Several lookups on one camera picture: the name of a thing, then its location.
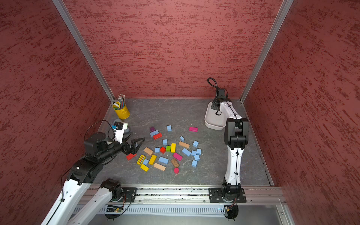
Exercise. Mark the yellow long block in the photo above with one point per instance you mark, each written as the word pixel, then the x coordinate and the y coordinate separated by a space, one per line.
pixel 152 160

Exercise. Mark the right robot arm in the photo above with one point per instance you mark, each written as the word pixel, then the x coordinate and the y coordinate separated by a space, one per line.
pixel 235 138

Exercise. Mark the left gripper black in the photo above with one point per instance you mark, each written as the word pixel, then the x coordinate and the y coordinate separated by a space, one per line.
pixel 133 149

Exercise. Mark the striped yellow block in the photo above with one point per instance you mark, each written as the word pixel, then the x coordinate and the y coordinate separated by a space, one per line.
pixel 141 160

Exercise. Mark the tan block left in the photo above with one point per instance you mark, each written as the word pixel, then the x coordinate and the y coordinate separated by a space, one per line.
pixel 148 151

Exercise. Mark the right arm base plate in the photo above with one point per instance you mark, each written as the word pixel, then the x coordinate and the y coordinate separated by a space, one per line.
pixel 218 195

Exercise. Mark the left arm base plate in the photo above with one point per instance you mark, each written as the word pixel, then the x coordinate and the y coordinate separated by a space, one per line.
pixel 117 194

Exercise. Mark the grey glasses case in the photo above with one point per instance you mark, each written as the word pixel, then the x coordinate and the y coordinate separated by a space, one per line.
pixel 118 121

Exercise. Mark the small blue block bottom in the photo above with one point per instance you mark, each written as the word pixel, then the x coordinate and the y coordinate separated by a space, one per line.
pixel 145 162

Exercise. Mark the red long block upper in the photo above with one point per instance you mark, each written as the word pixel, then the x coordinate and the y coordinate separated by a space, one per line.
pixel 157 136

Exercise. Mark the magenta block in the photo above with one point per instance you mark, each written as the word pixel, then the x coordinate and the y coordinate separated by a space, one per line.
pixel 177 156
pixel 193 129

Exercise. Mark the tan block right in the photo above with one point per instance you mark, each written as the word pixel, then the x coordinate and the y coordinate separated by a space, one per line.
pixel 183 144

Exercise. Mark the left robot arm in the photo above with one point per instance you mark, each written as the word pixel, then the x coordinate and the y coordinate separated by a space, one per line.
pixel 99 151

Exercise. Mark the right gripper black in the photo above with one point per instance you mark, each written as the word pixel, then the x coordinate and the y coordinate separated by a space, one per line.
pixel 213 105

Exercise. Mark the blue cube right cluster c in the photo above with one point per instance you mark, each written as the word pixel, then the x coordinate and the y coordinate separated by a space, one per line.
pixel 197 157

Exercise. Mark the magenta block centre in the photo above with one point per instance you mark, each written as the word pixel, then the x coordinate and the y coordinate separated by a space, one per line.
pixel 177 156

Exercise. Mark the blue cube right lowest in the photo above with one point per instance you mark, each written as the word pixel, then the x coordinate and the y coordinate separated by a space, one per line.
pixel 194 163

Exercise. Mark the tan long block bottom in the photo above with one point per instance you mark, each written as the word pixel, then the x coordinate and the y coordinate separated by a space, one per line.
pixel 160 167

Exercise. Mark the yellow block bottom left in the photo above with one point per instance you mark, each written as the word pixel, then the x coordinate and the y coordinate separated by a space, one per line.
pixel 144 167

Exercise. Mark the white plastic tub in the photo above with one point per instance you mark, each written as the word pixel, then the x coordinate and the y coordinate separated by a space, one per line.
pixel 213 119

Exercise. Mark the yellow upright block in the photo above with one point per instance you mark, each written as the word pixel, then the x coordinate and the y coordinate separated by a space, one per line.
pixel 173 148

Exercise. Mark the pencils in bucket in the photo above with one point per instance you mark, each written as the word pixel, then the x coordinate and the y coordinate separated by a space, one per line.
pixel 121 100

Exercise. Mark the red block left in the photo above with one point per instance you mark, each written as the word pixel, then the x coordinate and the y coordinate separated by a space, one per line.
pixel 130 156

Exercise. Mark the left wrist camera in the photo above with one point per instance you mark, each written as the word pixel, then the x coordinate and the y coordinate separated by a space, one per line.
pixel 119 130

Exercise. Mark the yellow pencil bucket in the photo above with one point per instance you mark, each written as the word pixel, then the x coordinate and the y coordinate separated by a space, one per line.
pixel 122 113

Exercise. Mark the dark wood block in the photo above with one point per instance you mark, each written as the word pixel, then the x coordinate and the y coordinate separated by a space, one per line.
pixel 175 163

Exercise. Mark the aluminium front rail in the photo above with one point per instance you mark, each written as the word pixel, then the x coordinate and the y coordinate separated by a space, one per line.
pixel 197 195

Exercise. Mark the magenta block top right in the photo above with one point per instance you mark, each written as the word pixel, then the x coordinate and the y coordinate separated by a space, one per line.
pixel 193 129

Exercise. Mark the long blue block upper-left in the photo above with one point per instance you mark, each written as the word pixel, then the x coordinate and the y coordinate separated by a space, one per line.
pixel 153 133

